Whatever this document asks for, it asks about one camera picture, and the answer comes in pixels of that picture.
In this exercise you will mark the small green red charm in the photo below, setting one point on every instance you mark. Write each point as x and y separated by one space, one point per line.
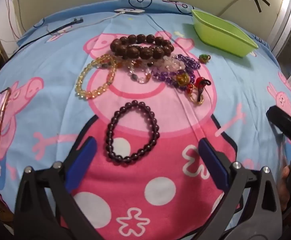
204 58

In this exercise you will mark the amber bead charm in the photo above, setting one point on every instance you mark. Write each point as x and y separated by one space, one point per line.
181 79

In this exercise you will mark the person's right hand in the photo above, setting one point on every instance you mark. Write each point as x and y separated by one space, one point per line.
284 187

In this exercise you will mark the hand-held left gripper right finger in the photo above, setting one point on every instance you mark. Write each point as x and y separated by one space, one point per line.
213 160

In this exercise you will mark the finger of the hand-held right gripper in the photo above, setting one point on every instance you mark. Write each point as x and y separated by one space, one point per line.
285 127

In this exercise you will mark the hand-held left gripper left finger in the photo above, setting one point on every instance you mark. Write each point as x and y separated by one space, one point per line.
83 157

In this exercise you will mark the green plastic tray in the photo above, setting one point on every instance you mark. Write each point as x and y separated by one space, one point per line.
223 35

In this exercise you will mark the printed cartoon blanket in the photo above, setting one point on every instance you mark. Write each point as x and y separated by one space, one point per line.
48 110

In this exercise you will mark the metal window frame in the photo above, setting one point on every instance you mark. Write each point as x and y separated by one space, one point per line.
285 30

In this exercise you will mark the white charger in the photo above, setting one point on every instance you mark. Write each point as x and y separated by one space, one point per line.
130 11

